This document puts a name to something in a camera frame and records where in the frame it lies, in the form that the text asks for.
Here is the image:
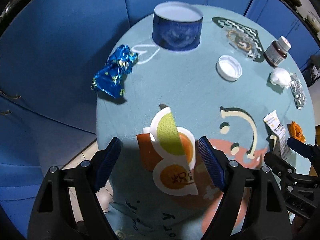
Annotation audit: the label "orange peel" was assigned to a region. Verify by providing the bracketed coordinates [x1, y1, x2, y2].
[289, 121, 306, 143]

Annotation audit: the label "melon print paper packet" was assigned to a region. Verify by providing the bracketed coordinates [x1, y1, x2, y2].
[136, 107, 199, 197]

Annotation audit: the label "silver pill blister pack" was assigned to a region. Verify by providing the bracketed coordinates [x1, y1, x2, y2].
[290, 73, 306, 109]

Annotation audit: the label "blue foil wrapper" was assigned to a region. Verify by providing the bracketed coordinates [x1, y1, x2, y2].
[91, 45, 138, 99]

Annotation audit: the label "white tissue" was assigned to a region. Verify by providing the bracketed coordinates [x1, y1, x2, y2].
[270, 67, 292, 89]

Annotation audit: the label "white bottle cap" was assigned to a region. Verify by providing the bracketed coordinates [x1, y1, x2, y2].
[216, 55, 242, 82]

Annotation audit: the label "brown medicine bottle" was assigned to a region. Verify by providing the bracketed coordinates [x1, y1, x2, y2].
[264, 36, 291, 68]

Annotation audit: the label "clear round plastic lid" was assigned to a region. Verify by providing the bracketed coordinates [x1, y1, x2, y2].
[221, 27, 261, 61]

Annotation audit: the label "blue round tin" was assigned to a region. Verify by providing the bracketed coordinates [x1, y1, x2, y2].
[152, 2, 203, 51]

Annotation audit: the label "blue kitchen cabinets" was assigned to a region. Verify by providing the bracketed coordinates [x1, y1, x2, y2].
[0, 0, 320, 238]

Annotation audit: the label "teal printed tablecloth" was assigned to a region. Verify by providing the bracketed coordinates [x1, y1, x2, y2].
[97, 5, 315, 239]

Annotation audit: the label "white clay pot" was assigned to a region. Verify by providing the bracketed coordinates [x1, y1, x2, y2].
[306, 11, 320, 33]

